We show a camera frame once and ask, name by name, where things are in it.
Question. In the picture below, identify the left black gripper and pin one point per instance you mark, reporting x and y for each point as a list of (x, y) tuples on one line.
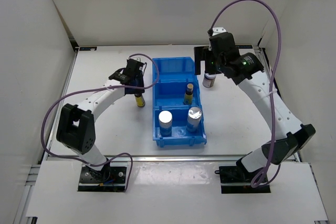
[(136, 91)]

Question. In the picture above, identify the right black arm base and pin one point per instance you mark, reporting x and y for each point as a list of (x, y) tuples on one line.
[(234, 181)]

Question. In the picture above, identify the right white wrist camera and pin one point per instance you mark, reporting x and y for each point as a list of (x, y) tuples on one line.
[(215, 31)]

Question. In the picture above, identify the blue three-compartment bin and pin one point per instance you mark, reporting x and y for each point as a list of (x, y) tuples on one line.
[(173, 75)]

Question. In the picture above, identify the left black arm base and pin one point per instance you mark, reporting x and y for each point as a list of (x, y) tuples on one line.
[(113, 178)]

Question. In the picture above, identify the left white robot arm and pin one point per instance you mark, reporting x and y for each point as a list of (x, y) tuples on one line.
[(76, 128)]

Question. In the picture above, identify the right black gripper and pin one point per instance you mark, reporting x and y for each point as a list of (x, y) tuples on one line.
[(201, 54)]

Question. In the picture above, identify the silver-lid shaker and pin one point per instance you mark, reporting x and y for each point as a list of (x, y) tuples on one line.
[(165, 123), (194, 117)]

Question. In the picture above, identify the yellow small bottle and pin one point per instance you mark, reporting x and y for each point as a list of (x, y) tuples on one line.
[(139, 100), (188, 97)]

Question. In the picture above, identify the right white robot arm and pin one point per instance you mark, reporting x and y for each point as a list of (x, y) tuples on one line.
[(288, 133)]

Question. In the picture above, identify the aluminium front rail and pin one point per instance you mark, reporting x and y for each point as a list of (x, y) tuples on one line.
[(125, 157)]

